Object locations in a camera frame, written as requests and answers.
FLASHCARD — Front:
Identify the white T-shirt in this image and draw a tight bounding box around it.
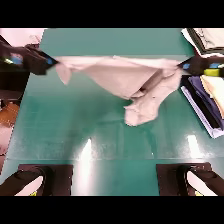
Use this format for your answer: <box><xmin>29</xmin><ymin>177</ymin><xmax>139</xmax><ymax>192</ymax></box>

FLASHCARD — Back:
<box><xmin>54</xmin><ymin>54</ymin><xmax>183</xmax><ymax>128</ymax></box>

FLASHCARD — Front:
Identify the cream garment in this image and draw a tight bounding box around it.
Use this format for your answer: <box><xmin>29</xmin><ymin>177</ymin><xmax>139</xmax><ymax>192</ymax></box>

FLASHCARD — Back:
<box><xmin>199</xmin><ymin>74</ymin><xmax>224</xmax><ymax>118</ymax></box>

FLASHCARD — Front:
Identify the lavender garment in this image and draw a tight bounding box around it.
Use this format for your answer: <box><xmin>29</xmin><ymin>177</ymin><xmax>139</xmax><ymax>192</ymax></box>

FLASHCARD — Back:
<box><xmin>179</xmin><ymin>85</ymin><xmax>224</xmax><ymax>140</ymax></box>

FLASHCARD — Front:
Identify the beige garment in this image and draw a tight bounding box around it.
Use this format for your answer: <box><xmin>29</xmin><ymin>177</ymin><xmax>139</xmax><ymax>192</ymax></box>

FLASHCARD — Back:
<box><xmin>193</xmin><ymin>28</ymin><xmax>224</xmax><ymax>48</ymax></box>

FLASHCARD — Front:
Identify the navy garment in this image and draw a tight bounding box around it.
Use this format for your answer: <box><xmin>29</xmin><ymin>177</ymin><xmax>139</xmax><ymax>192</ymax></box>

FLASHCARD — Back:
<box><xmin>187</xmin><ymin>75</ymin><xmax>224</xmax><ymax>122</ymax></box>

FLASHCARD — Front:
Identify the white garment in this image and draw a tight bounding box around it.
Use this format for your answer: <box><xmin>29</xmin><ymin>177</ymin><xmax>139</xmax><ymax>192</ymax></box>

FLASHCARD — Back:
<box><xmin>180</xmin><ymin>28</ymin><xmax>224</xmax><ymax>59</ymax></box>

